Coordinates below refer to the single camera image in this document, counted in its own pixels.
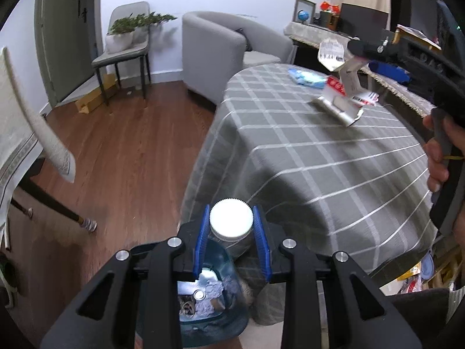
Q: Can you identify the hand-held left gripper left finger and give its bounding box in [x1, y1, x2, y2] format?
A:
[39, 204, 212, 349]

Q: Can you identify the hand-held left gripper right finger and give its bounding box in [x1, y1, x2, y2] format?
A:
[252, 204, 424, 349]

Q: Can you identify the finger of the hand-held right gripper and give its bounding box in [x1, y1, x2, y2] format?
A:
[347, 29, 396, 62]
[369, 62, 413, 85]

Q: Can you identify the clear bottle with white cap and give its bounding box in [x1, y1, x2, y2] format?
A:
[178, 198, 254, 339]

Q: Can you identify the person's right hand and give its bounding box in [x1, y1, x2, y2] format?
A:
[422, 114, 465, 194]

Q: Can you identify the black monitor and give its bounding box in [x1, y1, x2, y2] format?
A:
[339, 3, 389, 37]

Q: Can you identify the red and white packet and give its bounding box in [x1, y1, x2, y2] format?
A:
[350, 92, 379, 107]

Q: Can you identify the lace table runner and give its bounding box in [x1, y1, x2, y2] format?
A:
[283, 22, 437, 115]

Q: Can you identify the blue packet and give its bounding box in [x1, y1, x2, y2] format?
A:
[288, 67, 328, 88]

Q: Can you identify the framed picture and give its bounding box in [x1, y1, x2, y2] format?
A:
[294, 0, 316, 25]

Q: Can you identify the grey checked tablecloth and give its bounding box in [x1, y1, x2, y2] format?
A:
[180, 63, 438, 326]

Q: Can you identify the beige floor mat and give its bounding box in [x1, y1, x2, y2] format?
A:
[238, 280, 329, 349]

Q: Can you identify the black table leg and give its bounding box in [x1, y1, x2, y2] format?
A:
[16, 178, 98, 233]
[11, 196, 34, 219]

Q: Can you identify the grey armchair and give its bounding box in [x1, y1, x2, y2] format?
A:
[182, 11, 294, 106]

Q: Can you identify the person's grey clothing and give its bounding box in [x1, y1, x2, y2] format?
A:
[392, 287, 464, 349]

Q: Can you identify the cardboard box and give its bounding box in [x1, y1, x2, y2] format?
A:
[75, 74, 120, 114]

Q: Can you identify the grey dining chair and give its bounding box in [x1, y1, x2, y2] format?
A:
[92, 2, 152, 107]

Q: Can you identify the white lace tablecloth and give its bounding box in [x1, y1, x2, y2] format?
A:
[0, 45, 77, 222]

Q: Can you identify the potted plant in white pot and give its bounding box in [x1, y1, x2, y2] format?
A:
[105, 16, 137, 53]

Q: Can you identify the grey door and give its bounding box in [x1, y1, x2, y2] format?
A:
[34, 0, 104, 108]

